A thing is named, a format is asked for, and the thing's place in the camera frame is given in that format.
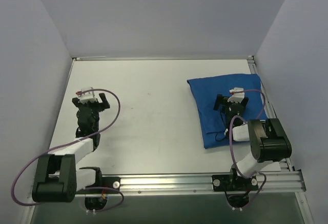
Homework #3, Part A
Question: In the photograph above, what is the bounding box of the blue surgical wrap cloth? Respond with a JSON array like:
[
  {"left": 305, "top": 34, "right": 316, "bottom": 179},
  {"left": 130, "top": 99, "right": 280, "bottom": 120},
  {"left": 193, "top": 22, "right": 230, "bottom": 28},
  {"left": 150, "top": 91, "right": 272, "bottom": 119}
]
[{"left": 187, "top": 74, "right": 267, "bottom": 149}]

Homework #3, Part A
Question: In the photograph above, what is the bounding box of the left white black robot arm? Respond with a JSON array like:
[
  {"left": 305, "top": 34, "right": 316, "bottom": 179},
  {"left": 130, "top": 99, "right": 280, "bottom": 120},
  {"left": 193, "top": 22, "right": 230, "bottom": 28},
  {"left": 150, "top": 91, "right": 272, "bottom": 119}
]
[{"left": 32, "top": 92, "right": 110, "bottom": 203}]

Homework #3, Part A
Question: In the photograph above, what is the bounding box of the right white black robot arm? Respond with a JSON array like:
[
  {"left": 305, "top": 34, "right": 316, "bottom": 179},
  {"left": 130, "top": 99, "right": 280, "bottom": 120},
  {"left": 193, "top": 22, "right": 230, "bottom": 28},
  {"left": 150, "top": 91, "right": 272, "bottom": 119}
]
[{"left": 213, "top": 90, "right": 292, "bottom": 190}]

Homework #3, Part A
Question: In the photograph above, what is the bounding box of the thin black wire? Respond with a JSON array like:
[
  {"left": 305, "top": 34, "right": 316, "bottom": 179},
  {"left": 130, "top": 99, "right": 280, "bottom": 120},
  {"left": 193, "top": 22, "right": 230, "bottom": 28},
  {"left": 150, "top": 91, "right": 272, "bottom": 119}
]
[{"left": 215, "top": 111, "right": 229, "bottom": 142}]

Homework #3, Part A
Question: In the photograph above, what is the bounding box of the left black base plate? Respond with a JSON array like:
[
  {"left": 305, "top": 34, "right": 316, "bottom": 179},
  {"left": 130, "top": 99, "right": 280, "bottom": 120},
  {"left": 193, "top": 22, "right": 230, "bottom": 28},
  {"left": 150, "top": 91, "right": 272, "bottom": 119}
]
[{"left": 100, "top": 175, "right": 121, "bottom": 190}]

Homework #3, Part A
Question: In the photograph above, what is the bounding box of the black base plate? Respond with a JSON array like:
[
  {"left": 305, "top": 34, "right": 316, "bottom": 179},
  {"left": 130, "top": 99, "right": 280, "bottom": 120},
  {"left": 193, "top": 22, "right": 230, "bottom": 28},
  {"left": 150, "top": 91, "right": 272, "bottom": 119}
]
[
  {"left": 100, "top": 175, "right": 121, "bottom": 190},
  {"left": 212, "top": 174, "right": 259, "bottom": 192}
]

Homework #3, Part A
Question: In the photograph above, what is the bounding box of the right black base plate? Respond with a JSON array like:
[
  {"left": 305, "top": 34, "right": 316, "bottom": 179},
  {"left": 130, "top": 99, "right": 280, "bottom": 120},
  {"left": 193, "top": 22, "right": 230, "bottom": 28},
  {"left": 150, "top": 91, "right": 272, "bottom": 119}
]
[{"left": 212, "top": 174, "right": 259, "bottom": 192}]

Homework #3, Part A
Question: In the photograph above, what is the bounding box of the aluminium front rail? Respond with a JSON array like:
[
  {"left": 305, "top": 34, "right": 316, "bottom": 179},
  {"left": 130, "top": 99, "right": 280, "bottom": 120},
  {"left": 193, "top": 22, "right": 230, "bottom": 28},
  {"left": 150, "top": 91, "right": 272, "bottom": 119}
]
[{"left": 74, "top": 170, "right": 307, "bottom": 196}]

